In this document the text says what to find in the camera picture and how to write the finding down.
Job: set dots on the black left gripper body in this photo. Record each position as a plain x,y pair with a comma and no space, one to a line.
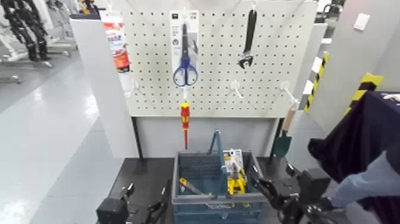
137,214

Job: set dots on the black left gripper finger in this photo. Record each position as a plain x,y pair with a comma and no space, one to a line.
130,189
157,208

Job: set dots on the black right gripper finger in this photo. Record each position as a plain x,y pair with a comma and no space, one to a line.
265,189
290,170

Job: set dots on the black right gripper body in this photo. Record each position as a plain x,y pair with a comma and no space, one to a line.
290,209

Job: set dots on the yellow tool in blister package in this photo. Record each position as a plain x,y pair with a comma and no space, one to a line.
236,184

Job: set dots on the blue plastic crate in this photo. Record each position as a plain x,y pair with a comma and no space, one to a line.
218,198

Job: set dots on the black pegboard stand leg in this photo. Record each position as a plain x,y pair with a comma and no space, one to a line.
276,134
139,144

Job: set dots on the person in navy shirt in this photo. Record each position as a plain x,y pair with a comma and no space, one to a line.
359,140

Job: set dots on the grey backing panel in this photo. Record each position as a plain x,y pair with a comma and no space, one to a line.
203,134

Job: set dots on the white pegboard hook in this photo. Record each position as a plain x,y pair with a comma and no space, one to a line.
134,84
285,86
235,85
185,92
253,6

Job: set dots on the red yellow screwdriver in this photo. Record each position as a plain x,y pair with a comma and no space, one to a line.
185,115

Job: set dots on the white metal pegboard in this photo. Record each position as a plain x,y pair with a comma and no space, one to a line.
218,103

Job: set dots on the white partition panel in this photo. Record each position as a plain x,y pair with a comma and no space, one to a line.
100,94

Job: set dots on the red white sealant tube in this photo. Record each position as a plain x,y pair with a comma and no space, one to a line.
117,47

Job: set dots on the black adjustable wrench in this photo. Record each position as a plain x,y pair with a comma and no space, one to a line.
250,31

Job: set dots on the black background equipment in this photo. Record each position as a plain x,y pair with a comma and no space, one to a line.
328,9

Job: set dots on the yellow black background machine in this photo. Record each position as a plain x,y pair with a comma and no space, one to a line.
87,6

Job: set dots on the black humanoid robot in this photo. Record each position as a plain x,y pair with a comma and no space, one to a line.
25,28

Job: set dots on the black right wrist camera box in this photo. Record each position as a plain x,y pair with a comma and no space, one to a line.
314,184

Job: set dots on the yellow black striped post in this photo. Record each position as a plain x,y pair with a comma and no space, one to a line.
317,81
365,84

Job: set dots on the white wall plate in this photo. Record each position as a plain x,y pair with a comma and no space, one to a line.
362,22

